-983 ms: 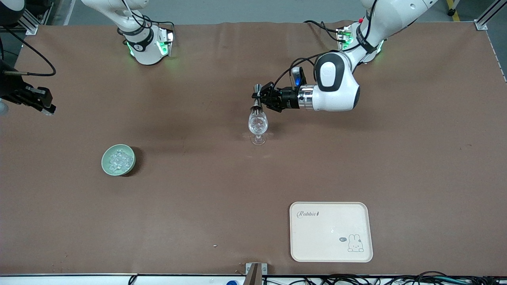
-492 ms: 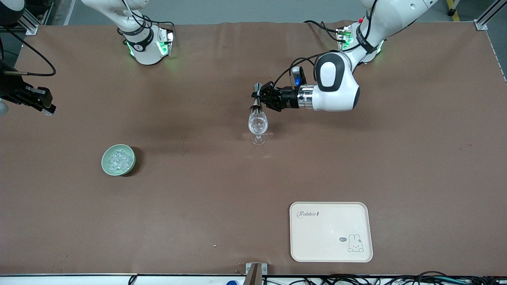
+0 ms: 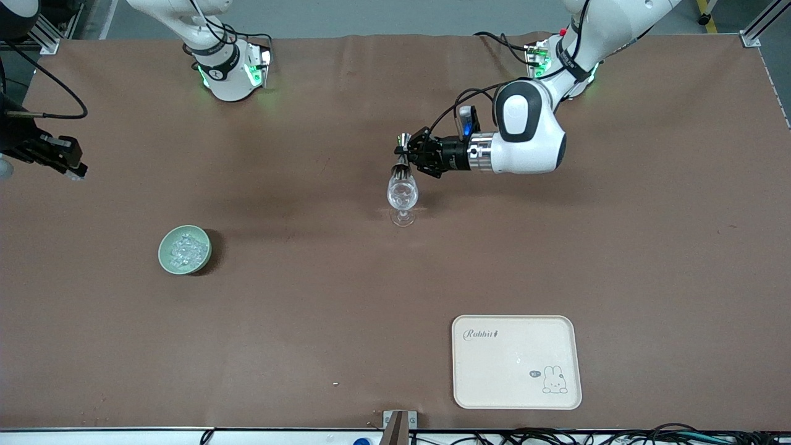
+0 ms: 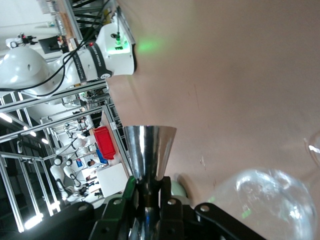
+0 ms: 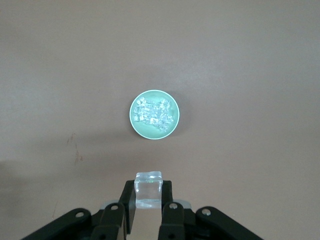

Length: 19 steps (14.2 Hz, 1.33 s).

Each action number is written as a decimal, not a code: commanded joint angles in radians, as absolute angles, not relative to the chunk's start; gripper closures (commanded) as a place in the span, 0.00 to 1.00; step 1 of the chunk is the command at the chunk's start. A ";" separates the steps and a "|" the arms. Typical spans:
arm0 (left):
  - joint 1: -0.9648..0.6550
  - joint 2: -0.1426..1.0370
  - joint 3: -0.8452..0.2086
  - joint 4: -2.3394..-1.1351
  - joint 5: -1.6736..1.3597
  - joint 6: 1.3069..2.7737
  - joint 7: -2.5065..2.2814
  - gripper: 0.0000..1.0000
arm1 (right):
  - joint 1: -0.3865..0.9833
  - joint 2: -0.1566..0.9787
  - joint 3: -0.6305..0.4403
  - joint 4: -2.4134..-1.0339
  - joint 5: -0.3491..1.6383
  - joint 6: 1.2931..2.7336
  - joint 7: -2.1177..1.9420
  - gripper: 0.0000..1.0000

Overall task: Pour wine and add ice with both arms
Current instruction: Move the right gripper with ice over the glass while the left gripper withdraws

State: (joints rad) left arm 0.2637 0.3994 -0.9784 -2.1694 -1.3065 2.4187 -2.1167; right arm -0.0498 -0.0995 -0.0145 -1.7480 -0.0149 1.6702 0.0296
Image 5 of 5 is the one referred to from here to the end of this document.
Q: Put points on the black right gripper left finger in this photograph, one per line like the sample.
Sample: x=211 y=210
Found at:
x=110 y=220

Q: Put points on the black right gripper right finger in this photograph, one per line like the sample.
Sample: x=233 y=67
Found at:
x=175 y=220

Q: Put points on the clear ice cube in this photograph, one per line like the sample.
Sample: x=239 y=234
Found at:
x=148 y=190

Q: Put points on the pile of clear ice cubes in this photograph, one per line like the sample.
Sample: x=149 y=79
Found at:
x=152 y=114

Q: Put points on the green ceramic bowl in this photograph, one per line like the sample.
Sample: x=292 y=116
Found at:
x=150 y=134

